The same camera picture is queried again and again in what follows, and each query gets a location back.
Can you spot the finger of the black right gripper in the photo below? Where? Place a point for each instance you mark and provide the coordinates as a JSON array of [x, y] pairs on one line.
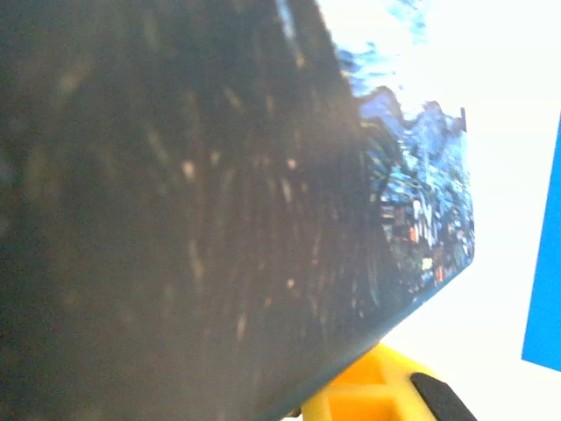
[[442, 399]]

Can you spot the key with yellow plastic grip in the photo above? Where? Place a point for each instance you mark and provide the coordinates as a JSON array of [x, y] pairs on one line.
[[364, 386]]

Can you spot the square padlock with starry-night print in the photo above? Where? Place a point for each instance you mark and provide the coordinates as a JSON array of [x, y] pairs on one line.
[[219, 197]]

